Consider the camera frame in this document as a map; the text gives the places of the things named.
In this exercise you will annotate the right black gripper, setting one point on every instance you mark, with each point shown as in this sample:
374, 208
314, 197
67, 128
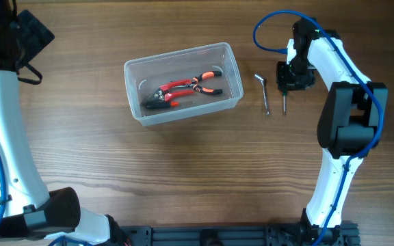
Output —
284, 81

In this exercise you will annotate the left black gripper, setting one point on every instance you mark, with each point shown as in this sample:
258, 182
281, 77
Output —
36, 35

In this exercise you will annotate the green handled screwdriver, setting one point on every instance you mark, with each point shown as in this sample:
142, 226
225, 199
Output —
284, 94

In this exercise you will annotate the silver socket wrench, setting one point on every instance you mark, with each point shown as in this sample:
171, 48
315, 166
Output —
263, 82

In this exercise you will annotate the clear plastic container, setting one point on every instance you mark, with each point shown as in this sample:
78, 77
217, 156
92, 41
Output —
212, 69

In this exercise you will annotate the red handled snips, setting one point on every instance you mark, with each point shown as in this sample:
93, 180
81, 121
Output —
170, 91

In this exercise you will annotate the black red handled screwdriver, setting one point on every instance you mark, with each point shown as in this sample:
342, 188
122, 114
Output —
153, 105

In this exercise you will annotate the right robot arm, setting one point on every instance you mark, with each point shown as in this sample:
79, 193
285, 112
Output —
349, 126

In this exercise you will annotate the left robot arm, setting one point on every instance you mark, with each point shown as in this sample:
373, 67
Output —
28, 210

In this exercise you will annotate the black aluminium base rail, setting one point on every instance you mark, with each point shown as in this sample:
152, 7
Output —
270, 235

